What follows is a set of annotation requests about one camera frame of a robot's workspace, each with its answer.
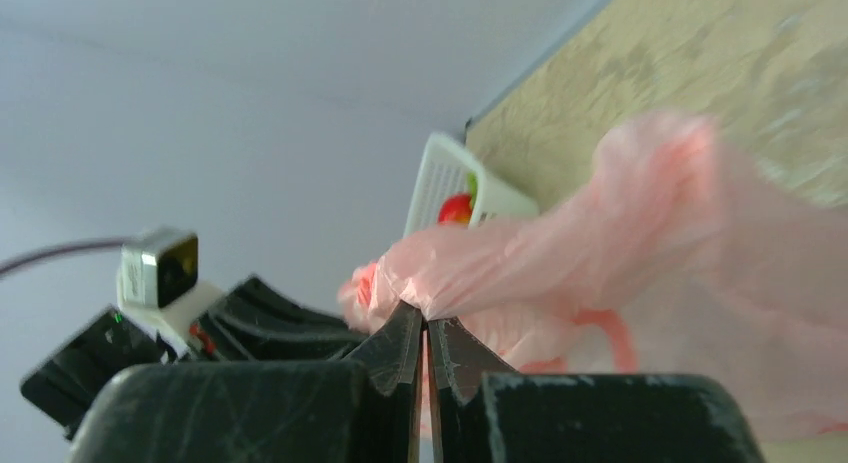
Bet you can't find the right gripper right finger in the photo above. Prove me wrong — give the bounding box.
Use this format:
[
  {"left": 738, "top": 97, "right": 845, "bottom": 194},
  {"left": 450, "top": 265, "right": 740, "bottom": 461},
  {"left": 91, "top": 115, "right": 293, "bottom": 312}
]
[{"left": 427, "top": 318, "right": 764, "bottom": 462}]

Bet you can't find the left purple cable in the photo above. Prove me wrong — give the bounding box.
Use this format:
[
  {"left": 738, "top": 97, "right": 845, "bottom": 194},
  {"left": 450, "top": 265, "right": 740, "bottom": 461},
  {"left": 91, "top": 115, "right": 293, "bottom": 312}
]
[{"left": 0, "top": 237, "right": 134, "bottom": 279}]

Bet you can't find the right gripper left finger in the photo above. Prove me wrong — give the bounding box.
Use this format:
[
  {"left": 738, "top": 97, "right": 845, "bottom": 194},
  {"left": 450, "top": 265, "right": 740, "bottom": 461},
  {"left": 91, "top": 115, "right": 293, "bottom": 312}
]
[{"left": 68, "top": 303, "right": 423, "bottom": 462}]

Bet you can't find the green grapes bunch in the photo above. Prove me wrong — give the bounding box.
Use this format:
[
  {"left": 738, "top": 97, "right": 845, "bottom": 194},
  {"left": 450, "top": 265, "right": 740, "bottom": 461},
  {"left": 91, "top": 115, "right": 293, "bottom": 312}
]
[{"left": 467, "top": 173, "right": 478, "bottom": 198}]

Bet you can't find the white plastic basket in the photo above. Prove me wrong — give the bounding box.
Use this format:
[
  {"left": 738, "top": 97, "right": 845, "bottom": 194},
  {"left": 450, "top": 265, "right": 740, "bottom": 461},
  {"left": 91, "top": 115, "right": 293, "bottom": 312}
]
[{"left": 404, "top": 132, "right": 540, "bottom": 236}]

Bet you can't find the pink plastic bag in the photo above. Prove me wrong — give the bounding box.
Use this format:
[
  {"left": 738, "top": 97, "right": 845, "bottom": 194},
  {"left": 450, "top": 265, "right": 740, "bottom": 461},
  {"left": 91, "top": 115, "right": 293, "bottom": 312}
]
[{"left": 338, "top": 111, "right": 847, "bottom": 441}]

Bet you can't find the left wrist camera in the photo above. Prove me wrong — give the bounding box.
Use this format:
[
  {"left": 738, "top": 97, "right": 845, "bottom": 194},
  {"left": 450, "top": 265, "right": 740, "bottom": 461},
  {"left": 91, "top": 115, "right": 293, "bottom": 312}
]
[{"left": 116, "top": 226, "right": 224, "bottom": 356}]

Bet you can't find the large red apple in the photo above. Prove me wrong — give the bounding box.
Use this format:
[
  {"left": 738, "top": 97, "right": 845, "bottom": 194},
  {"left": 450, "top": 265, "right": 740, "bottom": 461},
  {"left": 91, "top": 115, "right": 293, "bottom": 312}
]
[{"left": 437, "top": 193, "right": 473, "bottom": 226}]

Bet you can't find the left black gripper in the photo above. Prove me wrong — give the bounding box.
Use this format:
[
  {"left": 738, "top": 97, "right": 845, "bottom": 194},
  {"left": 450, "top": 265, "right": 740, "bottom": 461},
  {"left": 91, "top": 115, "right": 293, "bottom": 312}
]
[{"left": 19, "top": 276, "right": 366, "bottom": 440}]

